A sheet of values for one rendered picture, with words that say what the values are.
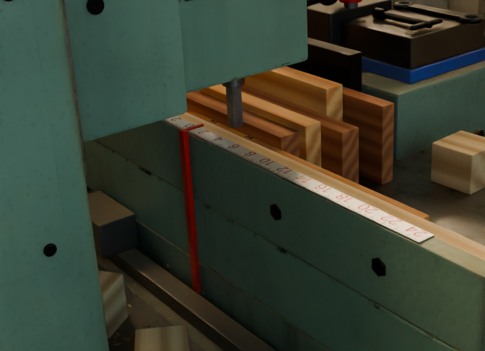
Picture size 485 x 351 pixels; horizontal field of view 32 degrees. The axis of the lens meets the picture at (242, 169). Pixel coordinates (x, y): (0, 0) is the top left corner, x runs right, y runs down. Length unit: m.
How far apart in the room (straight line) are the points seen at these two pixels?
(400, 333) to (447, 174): 0.19
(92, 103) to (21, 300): 0.13
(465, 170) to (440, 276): 0.20
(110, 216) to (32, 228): 0.30
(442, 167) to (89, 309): 0.31
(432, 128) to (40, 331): 0.40
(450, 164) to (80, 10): 0.32
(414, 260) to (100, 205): 0.38
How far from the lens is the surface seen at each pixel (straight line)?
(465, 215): 0.65
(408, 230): 0.50
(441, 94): 0.76
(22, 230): 0.49
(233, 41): 0.62
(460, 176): 0.68
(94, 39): 0.52
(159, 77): 0.55
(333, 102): 0.69
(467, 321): 0.49
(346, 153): 0.66
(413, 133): 0.74
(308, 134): 0.66
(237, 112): 0.68
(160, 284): 0.74
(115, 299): 0.70
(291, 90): 0.72
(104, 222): 0.77
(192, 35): 0.60
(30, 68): 0.46
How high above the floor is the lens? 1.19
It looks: 24 degrees down
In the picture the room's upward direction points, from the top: 3 degrees counter-clockwise
